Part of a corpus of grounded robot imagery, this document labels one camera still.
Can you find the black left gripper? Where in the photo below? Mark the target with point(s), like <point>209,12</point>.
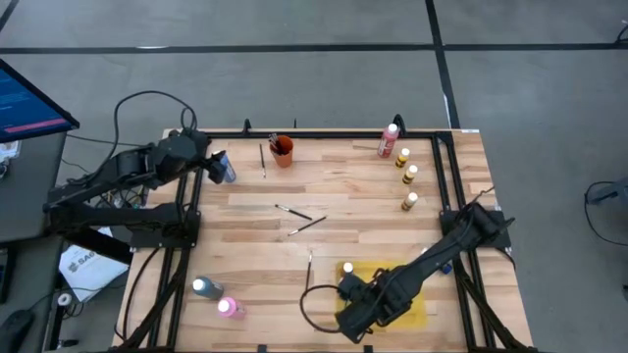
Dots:
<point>186,152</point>

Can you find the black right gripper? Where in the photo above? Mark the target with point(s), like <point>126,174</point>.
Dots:
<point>365,309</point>

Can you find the large blue paint bottle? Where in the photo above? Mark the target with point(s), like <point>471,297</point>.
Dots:
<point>230,170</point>

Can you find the large pink paint bottle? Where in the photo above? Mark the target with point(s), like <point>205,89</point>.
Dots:
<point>231,309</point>

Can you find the small yellow paint bottle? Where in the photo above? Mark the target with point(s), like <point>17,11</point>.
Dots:
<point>409,175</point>
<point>402,159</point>

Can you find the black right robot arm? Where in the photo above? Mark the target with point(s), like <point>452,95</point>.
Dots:
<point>432,260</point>

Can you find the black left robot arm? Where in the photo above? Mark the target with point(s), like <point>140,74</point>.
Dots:
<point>122,166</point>

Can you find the large dark teal paint bottle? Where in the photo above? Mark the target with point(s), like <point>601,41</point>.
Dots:
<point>211,289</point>

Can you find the large coral paint bottle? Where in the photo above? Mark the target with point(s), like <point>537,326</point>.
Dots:
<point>386,144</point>

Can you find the yellow translucent plastic tray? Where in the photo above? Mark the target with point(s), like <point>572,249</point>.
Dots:
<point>414,314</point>

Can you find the orange plastic cup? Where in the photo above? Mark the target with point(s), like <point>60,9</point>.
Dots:
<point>284,156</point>

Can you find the black desk beam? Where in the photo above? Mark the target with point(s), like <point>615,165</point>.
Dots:
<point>98,247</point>

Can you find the white printed paper sheet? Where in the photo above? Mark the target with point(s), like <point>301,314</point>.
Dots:
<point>88,272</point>

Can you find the grey desk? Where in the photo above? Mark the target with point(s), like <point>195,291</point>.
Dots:
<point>29,196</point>

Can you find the computer monitor blue screen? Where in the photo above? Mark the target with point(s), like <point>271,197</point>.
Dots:
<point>24,108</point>

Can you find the white tape roll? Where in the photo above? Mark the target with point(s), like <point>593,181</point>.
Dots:
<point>60,299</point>

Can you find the white paper note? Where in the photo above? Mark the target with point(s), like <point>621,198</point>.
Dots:
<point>9,151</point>

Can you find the white table label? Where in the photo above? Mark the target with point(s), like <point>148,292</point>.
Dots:
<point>471,131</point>

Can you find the black computer mouse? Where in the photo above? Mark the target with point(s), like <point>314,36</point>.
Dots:
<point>15,328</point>

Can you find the grey stand leg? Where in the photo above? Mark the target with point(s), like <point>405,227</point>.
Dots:
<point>613,192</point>

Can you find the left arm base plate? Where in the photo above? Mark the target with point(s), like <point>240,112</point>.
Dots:
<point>147,240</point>

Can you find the black aluminium table frame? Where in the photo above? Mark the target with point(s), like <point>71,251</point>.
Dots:
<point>319,134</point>

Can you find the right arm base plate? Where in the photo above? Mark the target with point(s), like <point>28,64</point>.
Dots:
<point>449,241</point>

